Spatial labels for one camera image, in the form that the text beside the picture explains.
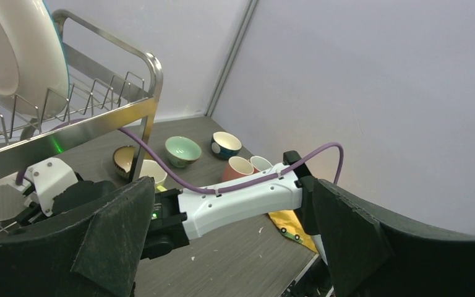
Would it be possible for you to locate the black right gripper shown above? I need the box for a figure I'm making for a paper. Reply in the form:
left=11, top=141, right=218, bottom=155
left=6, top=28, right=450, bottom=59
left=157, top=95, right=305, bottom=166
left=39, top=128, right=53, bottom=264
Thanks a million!
left=0, top=177, right=155, bottom=296

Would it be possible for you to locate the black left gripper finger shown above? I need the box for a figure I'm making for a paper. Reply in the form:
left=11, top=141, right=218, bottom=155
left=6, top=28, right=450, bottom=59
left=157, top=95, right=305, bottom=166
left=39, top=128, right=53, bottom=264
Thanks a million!
left=314, top=179, right=475, bottom=296

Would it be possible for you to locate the light green mug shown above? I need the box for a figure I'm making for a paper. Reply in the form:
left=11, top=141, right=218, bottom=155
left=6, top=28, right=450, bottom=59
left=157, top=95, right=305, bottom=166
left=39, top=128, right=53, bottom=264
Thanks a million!
left=139, top=160, right=168, bottom=192

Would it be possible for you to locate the watermelon pattern plate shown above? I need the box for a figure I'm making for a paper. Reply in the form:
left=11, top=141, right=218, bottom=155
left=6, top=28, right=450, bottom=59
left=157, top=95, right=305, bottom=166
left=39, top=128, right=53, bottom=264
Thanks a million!
left=0, top=0, right=69, bottom=118

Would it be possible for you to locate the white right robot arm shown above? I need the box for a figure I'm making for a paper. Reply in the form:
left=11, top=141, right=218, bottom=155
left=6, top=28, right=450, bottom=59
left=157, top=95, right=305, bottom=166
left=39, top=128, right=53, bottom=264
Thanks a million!
left=17, top=151, right=324, bottom=259

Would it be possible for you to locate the metal dish rack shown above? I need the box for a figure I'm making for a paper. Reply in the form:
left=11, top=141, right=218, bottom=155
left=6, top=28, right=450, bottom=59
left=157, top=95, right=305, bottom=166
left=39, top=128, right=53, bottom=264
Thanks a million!
left=0, top=9, right=165, bottom=239

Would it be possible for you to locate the yellow cartoon cloth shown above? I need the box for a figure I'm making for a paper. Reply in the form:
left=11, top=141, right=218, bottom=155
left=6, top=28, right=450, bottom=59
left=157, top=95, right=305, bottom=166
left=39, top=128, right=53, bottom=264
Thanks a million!
left=268, top=210, right=318, bottom=253

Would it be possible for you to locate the brown bowl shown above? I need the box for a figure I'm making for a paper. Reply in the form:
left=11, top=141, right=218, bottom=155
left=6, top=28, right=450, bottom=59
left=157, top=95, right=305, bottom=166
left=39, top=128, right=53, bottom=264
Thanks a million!
left=112, top=145, right=135, bottom=180

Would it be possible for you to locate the mint green bowl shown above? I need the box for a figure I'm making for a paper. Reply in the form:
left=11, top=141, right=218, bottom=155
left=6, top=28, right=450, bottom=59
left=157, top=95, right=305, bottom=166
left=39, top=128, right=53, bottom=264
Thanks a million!
left=165, top=136, right=202, bottom=168

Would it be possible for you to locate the dark blue bowl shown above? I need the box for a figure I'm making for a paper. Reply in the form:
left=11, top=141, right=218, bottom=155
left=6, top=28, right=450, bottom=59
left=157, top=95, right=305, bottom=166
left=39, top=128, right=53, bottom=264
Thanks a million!
left=210, top=131, right=242, bottom=160

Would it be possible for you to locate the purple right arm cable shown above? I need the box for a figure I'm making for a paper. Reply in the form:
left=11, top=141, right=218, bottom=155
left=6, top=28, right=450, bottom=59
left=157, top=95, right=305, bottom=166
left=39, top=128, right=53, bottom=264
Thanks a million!
left=14, top=119, right=344, bottom=196

